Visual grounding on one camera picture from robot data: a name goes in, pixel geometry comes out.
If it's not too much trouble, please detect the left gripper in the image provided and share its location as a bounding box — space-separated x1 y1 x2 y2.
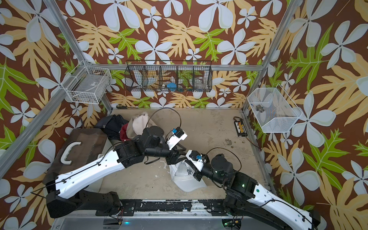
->
143 142 190 164

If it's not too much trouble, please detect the white baseball cap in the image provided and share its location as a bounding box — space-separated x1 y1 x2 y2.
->
169 161 207 193

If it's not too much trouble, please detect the cream pink baseball cap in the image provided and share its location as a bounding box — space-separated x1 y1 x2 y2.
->
131 112 156 135

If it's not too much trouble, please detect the maroon baseball cap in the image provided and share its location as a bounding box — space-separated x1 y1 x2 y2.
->
119 123 130 142

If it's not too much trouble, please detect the black baseball cap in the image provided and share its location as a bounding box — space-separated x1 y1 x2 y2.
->
94 115 128 140

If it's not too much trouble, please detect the beige baseball cap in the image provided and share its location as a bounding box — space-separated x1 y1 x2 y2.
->
126 117 139 139

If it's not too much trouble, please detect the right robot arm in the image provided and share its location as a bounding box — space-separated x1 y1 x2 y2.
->
186 150 321 230

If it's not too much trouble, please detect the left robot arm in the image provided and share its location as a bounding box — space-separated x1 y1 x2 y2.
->
46 126 187 219

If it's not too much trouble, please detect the black orange device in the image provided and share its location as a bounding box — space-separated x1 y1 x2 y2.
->
234 120 248 137

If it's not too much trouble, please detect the blue object in basket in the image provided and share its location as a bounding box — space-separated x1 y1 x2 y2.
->
166 82 177 91

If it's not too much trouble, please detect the small dark object in basket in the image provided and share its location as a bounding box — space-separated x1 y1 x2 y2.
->
255 104 265 113

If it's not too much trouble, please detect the white mesh basket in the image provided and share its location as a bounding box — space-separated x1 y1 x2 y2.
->
247 84 302 133

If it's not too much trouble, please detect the brown lidded storage box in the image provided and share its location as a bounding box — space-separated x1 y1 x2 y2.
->
43 128 112 185

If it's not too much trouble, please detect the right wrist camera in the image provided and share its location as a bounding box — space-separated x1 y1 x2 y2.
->
185 150 210 173

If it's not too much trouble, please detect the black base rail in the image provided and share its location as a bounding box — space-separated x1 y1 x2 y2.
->
96 199 226 217

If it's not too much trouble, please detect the black wire basket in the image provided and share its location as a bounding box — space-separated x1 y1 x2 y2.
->
123 60 213 93

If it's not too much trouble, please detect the white wire basket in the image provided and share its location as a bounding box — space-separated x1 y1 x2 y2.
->
62 61 112 104

